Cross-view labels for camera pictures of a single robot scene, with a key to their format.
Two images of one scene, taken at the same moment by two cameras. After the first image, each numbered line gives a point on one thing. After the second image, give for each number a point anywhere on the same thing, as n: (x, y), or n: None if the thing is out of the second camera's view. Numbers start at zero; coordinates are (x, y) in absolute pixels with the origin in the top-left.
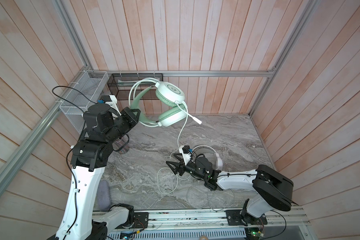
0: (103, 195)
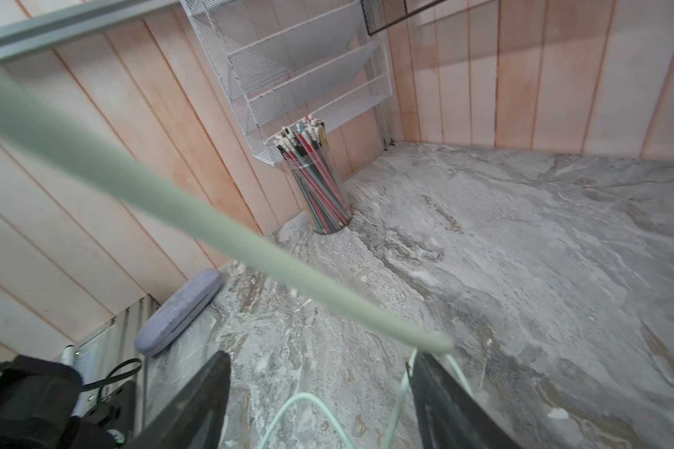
0: (177, 311)
